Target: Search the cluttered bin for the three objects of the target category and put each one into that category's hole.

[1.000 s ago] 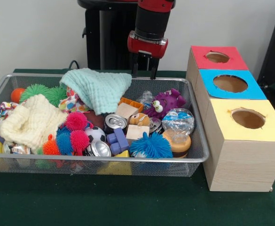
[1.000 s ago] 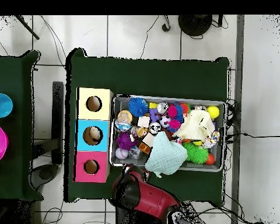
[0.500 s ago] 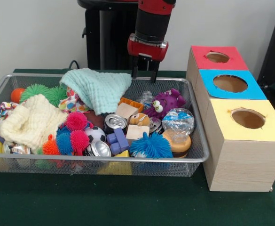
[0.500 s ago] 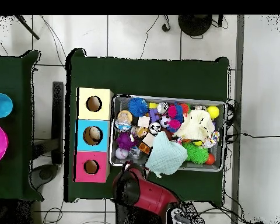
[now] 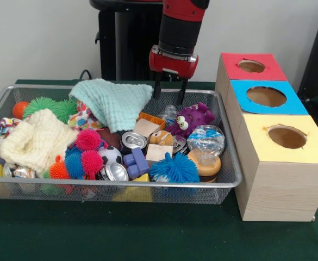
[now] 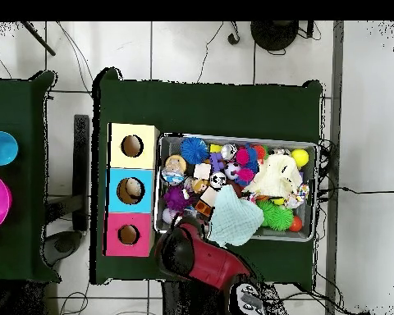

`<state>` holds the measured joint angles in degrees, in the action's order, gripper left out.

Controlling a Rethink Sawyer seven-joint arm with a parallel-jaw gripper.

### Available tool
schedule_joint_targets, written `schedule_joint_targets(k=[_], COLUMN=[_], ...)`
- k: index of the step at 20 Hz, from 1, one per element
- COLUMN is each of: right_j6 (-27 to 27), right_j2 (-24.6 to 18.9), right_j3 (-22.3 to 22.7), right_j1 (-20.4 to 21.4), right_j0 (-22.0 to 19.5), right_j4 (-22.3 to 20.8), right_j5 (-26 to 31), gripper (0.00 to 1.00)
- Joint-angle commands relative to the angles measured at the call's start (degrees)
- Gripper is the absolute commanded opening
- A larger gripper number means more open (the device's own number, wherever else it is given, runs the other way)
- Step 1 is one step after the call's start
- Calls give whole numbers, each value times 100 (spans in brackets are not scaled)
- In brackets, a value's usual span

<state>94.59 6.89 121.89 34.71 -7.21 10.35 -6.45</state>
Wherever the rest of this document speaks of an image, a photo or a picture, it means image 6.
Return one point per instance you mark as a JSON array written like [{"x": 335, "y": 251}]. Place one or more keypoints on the mint green waffle cloth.
[{"x": 233, "y": 216}]

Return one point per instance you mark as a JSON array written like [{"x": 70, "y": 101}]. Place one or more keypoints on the black upright stand bar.
[{"x": 81, "y": 164}]

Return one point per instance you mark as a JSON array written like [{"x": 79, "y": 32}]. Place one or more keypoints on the black slanted rod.
[{"x": 39, "y": 39}]

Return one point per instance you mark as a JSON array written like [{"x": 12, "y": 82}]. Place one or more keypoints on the yellow smooth ball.
[{"x": 299, "y": 157}]

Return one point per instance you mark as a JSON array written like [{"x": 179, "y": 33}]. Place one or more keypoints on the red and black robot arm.
[{"x": 210, "y": 259}]

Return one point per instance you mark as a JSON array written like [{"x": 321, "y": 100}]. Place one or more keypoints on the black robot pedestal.
[{"x": 184, "y": 298}]

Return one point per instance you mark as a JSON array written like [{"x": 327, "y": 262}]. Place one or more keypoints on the cream waffle cloth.
[{"x": 275, "y": 177}]

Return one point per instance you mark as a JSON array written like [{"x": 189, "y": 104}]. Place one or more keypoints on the black round stand base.
[{"x": 274, "y": 36}]

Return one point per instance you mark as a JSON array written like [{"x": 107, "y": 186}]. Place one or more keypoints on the crushed clear plastic bottle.
[{"x": 174, "y": 175}]

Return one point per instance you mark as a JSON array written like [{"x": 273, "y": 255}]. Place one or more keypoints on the orange smooth ball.
[{"x": 296, "y": 224}]

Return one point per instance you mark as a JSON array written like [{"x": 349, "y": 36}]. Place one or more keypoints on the wooden box with three holes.
[{"x": 147, "y": 157}]

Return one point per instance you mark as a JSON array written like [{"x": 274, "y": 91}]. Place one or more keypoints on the grey round stand foot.
[{"x": 64, "y": 244}]

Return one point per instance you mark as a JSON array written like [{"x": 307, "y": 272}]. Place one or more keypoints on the blue spiky rubber ball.
[{"x": 194, "y": 150}]

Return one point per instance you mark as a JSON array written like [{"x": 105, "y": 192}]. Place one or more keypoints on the purple spiky monster toy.
[{"x": 175, "y": 198}]

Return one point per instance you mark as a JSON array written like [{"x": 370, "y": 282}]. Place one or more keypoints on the tan toy burger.
[{"x": 175, "y": 159}]

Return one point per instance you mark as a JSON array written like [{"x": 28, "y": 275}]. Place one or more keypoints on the blue plastic bowl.
[{"x": 1, "y": 148}]

